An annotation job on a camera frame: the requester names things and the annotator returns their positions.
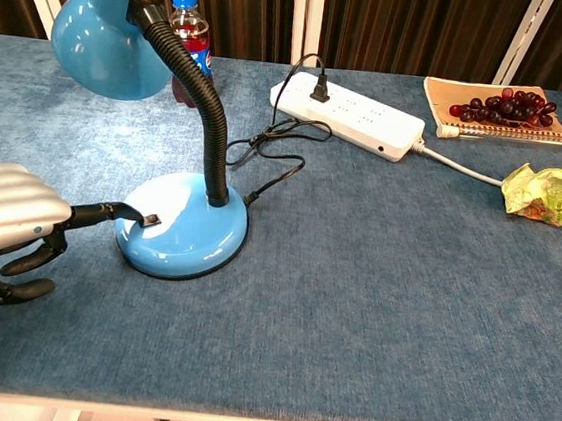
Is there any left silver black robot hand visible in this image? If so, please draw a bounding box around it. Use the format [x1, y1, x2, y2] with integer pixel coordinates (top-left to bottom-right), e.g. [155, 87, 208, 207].
[0, 161, 167, 322]

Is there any blue desk lamp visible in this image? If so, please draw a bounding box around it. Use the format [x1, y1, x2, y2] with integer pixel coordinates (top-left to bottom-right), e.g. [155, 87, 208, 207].
[26, 0, 274, 288]

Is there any cola bottle with blue cap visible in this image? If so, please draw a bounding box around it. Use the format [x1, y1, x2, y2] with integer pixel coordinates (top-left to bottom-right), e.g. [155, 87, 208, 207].
[158, 0, 223, 111]

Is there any blue fabric table cloth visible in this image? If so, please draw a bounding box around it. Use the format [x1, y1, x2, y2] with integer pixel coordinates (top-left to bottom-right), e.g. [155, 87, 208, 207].
[0, 31, 562, 421]

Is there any white power strip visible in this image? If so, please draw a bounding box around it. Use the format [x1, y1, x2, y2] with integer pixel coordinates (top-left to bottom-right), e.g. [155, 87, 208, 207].
[264, 68, 431, 167]

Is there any dark brown curtain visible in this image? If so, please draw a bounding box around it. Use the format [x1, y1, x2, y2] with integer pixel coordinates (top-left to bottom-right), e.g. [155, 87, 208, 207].
[0, 0, 562, 95]

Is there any spiral bound notebook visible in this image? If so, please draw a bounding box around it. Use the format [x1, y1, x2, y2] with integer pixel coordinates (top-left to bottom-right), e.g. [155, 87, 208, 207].
[416, 74, 562, 153]

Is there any bunch of red grapes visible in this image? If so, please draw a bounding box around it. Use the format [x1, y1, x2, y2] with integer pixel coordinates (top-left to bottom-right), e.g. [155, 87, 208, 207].
[447, 81, 560, 133]

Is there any crumpled yellow green wrapper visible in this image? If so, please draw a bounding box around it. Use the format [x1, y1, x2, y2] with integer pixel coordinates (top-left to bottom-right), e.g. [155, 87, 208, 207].
[497, 160, 562, 228]

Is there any black lamp power cord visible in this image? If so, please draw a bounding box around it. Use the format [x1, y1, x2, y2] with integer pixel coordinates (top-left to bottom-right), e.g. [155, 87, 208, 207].
[219, 46, 341, 214]

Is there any white power strip cable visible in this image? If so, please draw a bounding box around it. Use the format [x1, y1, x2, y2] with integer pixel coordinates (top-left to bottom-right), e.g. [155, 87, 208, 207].
[407, 137, 562, 195]

